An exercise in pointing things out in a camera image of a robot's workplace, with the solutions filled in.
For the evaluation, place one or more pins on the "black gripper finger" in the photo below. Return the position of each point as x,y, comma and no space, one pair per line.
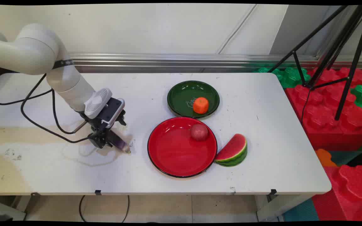
109,143
97,142

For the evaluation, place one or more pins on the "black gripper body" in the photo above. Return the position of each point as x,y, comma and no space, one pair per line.
98,124

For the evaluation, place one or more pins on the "purple toy eggplant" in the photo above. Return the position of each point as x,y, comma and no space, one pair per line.
120,143

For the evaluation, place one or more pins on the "orange toy fruit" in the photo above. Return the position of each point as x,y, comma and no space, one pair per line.
200,105

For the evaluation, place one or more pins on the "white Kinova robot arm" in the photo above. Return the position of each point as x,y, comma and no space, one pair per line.
33,51

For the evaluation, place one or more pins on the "white vented wrist module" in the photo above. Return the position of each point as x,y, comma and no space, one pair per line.
97,102

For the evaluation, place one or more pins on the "red plate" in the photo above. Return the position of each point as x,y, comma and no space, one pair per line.
176,150

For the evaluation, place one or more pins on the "dark green plate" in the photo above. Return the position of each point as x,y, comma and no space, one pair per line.
184,97

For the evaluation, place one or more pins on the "red toy apple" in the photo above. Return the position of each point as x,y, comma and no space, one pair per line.
199,132

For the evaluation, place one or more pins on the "white table leg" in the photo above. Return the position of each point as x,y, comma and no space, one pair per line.
5,210
278,205

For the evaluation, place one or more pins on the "toy watermelon slice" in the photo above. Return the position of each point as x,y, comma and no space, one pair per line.
233,151

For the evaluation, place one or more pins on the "teal foam mat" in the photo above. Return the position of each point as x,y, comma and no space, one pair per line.
300,212

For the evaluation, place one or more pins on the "orange foam block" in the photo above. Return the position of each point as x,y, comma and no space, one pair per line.
324,157

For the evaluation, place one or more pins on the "large red foam block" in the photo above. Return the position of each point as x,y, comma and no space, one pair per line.
325,122

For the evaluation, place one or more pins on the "black tripod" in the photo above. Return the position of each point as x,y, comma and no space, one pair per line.
341,47

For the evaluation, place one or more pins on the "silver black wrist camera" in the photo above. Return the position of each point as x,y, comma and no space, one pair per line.
113,111

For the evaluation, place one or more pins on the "metal wall rail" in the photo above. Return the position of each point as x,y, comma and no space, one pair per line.
184,59

